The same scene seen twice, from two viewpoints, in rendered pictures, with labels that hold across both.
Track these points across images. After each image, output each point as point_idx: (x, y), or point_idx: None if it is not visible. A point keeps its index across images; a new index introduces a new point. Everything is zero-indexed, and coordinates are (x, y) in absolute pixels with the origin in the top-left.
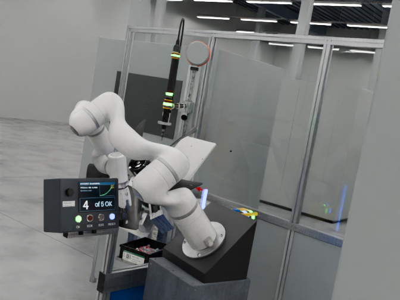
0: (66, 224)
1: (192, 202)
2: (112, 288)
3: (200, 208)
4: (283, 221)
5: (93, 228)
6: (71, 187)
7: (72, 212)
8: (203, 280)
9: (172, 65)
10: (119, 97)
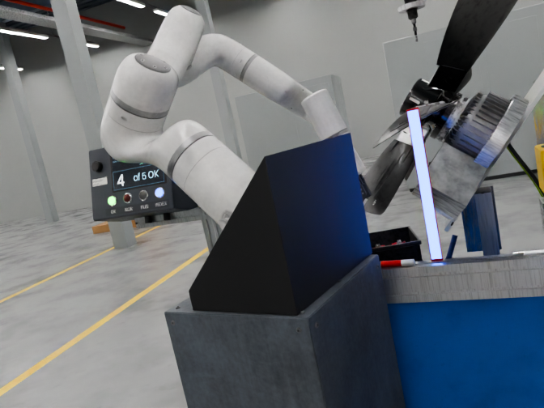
0: (99, 209)
1: (169, 145)
2: None
3: (201, 153)
4: None
5: (133, 213)
6: (102, 159)
7: (104, 192)
8: (191, 303)
9: None
10: (174, 9)
